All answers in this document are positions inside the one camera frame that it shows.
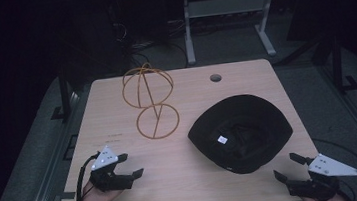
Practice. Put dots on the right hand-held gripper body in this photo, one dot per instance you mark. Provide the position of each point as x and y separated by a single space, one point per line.
331 167

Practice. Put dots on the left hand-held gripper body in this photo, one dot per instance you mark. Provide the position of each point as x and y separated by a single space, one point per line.
104 159

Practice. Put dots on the black bucket hat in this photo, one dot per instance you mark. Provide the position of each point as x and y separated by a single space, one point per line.
240 134

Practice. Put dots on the black metal stand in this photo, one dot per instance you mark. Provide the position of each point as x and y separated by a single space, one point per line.
337 63
64 92

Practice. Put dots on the round grey table grommet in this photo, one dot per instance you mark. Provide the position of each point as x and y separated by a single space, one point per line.
215 78

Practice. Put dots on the grey metal table frame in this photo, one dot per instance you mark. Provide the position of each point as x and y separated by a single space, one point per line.
223 7

